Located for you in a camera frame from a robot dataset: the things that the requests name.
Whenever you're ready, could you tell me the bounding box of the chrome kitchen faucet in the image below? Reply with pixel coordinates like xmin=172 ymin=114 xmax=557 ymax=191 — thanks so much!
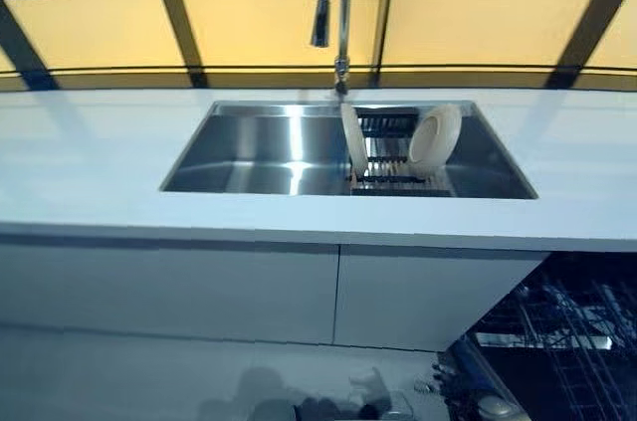
xmin=310 ymin=0 xmax=355 ymax=105

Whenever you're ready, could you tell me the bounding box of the open dishwasher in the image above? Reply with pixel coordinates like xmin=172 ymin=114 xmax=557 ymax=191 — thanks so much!
xmin=431 ymin=251 xmax=637 ymax=421

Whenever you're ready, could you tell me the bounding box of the stainless steel sink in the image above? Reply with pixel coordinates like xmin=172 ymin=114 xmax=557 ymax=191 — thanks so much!
xmin=158 ymin=100 xmax=541 ymax=201

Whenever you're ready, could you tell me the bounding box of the wide white cabinet door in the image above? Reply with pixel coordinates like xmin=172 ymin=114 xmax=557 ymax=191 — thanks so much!
xmin=0 ymin=235 xmax=341 ymax=345

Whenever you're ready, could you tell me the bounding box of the dark wire dishwasher rack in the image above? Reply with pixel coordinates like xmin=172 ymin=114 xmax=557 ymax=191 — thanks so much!
xmin=472 ymin=261 xmax=637 ymax=421

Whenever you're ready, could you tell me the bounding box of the narrow white cabinet door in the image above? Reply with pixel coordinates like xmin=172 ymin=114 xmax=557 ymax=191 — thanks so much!
xmin=333 ymin=241 xmax=549 ymax=353

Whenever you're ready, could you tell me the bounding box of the deep cream plate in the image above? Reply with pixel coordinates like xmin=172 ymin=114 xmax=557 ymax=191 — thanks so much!
xmin=408 ymin=103 xmax=464 ymax=175

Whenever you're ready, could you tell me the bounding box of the black dish drying rack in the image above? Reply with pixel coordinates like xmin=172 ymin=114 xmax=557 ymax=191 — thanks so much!
xmin=341 ymin=103 xmax=457 ymax=197

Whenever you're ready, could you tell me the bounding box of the dark window frame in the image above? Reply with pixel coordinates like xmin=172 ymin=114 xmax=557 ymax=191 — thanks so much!
xmin=0 ymin=0 xmax=637 ymax=92

